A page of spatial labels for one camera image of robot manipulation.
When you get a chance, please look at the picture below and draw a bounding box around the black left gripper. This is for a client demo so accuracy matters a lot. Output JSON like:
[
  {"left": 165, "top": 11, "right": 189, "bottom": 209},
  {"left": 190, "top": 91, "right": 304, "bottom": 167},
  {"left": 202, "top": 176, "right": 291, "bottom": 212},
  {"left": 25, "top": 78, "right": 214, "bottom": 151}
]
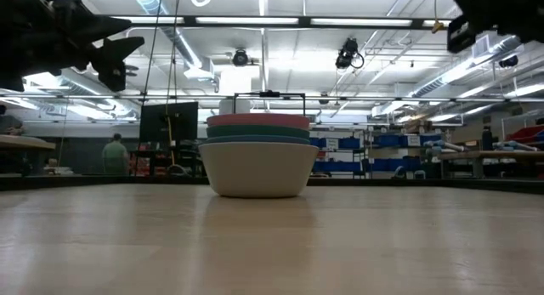
[{"left": 25, "top": 0, "right": 146, "bottom": 93}]

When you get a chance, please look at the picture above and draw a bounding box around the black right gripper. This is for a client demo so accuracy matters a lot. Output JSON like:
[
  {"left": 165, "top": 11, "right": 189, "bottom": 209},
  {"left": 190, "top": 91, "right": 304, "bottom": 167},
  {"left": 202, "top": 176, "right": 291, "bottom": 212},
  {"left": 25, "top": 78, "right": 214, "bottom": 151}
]
[{"left": 445, "top": 0, "right": 505, "bottom": 54}]

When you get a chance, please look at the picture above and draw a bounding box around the large pink bowl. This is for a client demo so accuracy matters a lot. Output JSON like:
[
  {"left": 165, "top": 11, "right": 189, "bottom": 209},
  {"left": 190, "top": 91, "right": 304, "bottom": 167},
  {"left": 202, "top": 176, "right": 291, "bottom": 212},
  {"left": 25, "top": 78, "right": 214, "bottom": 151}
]
[{"left": 207, "top": 112, "right": 311, "bottom": 131}]

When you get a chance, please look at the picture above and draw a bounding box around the large green bowl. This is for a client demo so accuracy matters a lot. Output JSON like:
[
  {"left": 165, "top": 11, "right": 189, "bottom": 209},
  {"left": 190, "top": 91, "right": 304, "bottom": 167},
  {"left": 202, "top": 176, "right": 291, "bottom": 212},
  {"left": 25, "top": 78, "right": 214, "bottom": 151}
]
[{"left": 206, "top": 124, "right": 311, "bottom": 139}]

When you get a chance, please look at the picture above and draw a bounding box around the large blue bowl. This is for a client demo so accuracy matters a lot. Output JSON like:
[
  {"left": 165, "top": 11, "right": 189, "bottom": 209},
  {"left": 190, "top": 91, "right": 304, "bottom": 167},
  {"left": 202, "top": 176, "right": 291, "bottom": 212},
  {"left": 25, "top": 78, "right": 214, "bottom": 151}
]
[{"left": 203, "top": 134, "right": 312, "bottom": 145}]

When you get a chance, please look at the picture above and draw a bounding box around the shelf with blue bins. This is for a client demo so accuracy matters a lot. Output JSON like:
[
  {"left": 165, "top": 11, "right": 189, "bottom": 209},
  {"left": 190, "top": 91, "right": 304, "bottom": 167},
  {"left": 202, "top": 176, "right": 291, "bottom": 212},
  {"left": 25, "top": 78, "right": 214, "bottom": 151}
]
[{"left": 309, "top": 132, "right": 444, "bottom": 178}]

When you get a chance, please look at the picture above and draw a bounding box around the yellow hanging connector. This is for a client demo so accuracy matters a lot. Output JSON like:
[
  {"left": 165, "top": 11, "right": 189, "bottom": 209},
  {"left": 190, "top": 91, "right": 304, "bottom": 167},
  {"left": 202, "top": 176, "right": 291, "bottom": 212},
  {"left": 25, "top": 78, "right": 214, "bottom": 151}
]
[{"left": 430, "top": 0, "right": 445, "bottom": 35}]

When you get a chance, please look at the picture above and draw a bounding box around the black monitor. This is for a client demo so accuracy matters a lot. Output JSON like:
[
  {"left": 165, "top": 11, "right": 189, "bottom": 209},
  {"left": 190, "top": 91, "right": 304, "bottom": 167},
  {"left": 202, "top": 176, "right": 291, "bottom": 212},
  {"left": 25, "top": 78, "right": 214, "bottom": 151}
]
[{"left": 139, "top": 100, "right": 200, "bottom": 145}]

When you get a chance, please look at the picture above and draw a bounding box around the person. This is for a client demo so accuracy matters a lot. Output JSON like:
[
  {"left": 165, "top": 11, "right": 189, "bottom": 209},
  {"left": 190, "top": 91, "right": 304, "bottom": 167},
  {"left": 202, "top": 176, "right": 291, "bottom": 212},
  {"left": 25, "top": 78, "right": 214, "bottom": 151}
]
[
  {"left": 0, "top": 104, "right": 25, "bottom": 137},
  {"left": 101, "top": 133, "right": 130, "bottom": 176}
]

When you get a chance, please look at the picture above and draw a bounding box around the dark bottle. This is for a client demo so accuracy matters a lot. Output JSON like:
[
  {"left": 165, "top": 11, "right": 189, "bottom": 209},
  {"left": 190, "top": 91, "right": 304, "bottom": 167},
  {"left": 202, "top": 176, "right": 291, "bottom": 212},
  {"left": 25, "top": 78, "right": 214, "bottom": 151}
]
[{"left": 481, "top": 125, "right": 495, "bottom": 152}]

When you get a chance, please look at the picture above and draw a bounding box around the red storage bin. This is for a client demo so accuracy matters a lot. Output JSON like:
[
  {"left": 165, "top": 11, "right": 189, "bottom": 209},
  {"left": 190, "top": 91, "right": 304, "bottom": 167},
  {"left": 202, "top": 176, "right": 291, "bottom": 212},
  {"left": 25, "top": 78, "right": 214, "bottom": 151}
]
[{"left": 504, "top": 124, "right": 544, "bottom": 144}]

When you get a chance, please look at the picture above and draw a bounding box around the wooden workbench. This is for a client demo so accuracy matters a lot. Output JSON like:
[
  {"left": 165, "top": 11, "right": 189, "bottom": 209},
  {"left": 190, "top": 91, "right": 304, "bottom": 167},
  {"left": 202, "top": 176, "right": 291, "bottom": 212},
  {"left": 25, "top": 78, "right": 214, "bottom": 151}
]
[
  {"left": 437, "top": 149, "right": 544, "bottom": 179},
  {"left": 0, "top": 134, "right": 57, "bottom": 177}
]

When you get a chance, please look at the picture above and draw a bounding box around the white cylinder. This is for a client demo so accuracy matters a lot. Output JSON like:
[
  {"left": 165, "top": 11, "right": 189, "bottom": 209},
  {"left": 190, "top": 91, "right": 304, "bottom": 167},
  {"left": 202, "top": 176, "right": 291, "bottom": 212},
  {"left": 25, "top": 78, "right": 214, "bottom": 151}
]
[{"left": 218, "top": 99, "right": 252, "bottom": 116}]

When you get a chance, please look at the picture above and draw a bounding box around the large white bowl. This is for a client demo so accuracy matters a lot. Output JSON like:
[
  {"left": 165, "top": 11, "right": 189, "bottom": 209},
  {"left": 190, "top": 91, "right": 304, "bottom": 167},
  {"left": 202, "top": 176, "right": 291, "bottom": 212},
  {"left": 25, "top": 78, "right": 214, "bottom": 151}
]
[{"left": 198, "top": 141, "right": 320, "bottom": 199}]

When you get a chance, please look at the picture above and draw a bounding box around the black hanging cable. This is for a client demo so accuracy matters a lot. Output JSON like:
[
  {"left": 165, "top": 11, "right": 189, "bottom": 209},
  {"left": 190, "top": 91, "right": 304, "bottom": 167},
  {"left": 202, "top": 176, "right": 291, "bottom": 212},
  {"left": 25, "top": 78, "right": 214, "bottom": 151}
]
[
  {"left": 143, "top": 0, "right": 165, "bottom": 105},
  {"left": 164, "top": 0, "right": 183, "bottom": 117}
]

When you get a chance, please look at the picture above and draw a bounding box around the black ceiling camera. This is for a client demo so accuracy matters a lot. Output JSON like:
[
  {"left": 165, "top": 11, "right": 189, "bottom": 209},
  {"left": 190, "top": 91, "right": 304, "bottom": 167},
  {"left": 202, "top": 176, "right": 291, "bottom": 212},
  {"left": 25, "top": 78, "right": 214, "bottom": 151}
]
[
  {"left": 334, "top": 37, "right": 366, "bottom": 71},
  {"left": 498, "top": 54, "right": 520, "bottom": 69},
  {"left": 231, "top": 48, "right": 250, "bottom": 68}
]

